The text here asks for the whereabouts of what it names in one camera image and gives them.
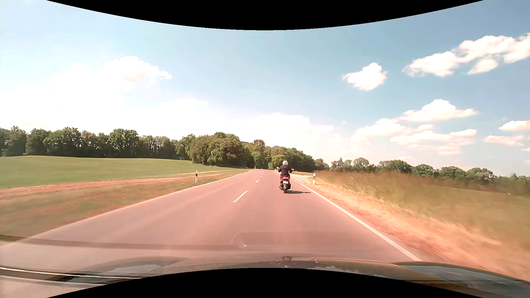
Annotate person on motorcycle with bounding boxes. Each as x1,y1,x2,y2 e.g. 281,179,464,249
277,161,294,194

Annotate grey asphalt road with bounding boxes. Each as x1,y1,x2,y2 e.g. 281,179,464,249
0,169,423,274

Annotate wood of green trees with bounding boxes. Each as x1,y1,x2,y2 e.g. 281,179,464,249
0,126,330,172

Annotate row of trees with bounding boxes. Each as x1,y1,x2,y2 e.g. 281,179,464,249
329,157,530,183

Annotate car's own bonnet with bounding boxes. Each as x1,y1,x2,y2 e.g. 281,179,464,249
0,257,530,298

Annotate dry grass verge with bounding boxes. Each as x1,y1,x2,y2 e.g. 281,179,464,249
290,172,530,280
0,169,254,242

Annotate tall dry grass field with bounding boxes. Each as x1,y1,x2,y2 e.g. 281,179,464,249
315,171,530,249

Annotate green grass field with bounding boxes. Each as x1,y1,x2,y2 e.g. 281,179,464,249
0,155,245,190

